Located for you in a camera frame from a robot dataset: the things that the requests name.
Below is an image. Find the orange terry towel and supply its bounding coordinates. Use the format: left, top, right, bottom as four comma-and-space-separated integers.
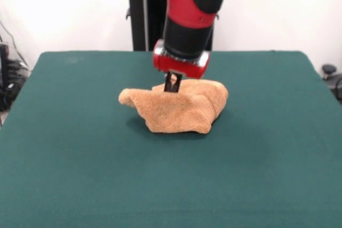
118, 78, 229, 135

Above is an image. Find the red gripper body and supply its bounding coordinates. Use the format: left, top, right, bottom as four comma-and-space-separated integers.
152, 38, 211, 80

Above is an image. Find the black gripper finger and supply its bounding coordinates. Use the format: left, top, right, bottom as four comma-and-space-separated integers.
164, 72, 174, 93
173, 74, 182, 94

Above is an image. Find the dark green table cloth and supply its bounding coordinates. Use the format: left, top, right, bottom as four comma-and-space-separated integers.
0, 50, 342, 228

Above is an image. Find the grey cable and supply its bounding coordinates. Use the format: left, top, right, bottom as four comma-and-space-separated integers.
0, 21, 30, 68

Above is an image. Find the black office chair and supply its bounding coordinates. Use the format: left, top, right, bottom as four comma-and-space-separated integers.
322, 64, 342, 105

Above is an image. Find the black computer case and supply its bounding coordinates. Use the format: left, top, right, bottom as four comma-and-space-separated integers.
0, 42, 11, 90

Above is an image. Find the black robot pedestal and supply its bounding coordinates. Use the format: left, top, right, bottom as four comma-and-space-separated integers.
117, 0, 220, 52

